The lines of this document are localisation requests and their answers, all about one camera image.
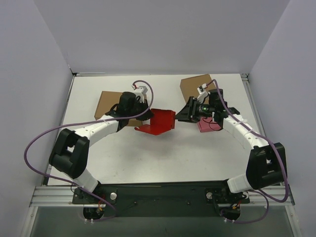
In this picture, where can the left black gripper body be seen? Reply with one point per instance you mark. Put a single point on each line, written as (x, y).
(146, 112)

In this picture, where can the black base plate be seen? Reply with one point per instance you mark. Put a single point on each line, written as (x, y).
(171, 199)

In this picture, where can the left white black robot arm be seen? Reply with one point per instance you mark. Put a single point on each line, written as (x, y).
(70, 152)

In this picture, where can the left brown cardboard box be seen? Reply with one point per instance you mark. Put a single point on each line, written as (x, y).
(106, 101)

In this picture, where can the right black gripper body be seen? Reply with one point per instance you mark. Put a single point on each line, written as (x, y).
(192, 109)

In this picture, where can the aluminium frame rail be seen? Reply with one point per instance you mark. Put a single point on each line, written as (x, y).
(62, 196)

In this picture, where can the right brown cardboard box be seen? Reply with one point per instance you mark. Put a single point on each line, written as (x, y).
(189, 86)

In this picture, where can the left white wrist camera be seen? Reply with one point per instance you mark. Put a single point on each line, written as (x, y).
(140, 90)

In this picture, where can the pink paper box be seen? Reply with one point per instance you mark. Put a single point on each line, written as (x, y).
(208, 125)

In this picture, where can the red paper box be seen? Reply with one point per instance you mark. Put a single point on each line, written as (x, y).
(162, 121)

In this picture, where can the brown cardboard box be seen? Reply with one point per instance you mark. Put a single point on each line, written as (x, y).
(106, 101)
(189, 86)

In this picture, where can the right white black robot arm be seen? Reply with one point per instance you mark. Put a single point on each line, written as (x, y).
(267, 163)

